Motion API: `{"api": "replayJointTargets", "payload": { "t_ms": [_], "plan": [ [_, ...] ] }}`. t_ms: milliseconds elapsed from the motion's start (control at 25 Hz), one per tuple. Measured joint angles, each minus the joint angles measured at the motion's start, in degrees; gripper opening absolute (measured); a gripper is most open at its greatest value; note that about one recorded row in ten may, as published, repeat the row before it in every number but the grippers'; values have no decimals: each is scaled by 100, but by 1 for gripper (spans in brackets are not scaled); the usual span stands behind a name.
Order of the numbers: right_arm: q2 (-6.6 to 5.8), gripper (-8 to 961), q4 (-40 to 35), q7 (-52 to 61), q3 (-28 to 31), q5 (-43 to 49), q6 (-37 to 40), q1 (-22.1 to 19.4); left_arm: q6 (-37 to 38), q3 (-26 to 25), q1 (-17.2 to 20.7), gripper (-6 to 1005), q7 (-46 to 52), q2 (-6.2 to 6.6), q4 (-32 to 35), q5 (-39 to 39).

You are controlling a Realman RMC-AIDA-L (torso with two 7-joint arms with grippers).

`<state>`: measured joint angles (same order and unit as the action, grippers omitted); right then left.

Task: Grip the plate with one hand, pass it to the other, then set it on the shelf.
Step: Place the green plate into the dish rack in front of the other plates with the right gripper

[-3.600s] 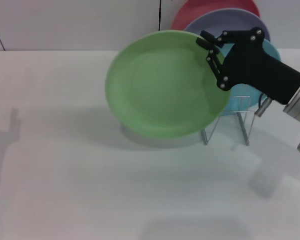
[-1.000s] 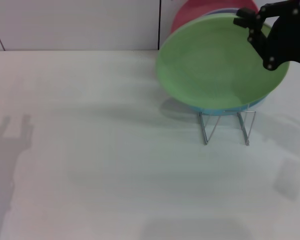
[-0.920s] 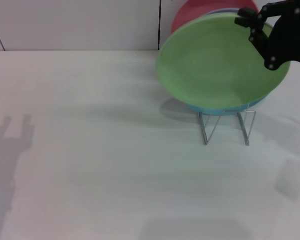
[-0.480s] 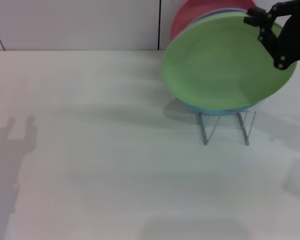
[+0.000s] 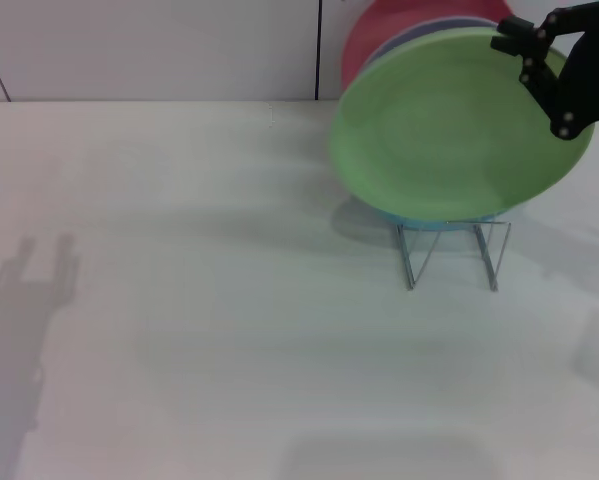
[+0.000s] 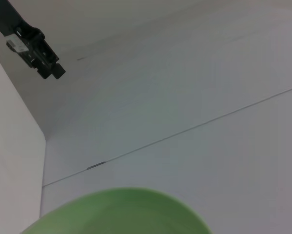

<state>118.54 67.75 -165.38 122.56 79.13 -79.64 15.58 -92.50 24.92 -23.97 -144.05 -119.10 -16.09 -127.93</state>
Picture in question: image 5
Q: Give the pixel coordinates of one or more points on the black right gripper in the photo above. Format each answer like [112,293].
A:
[594,70]

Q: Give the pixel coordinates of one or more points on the green round plate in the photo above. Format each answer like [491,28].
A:
[454,130]

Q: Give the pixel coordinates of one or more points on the purple round plate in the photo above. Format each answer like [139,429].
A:
[404,37]

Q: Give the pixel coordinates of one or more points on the red round plate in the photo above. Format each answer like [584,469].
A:
[379,30]

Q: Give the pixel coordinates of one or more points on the light blue round plate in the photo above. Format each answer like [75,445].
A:
[429,224]

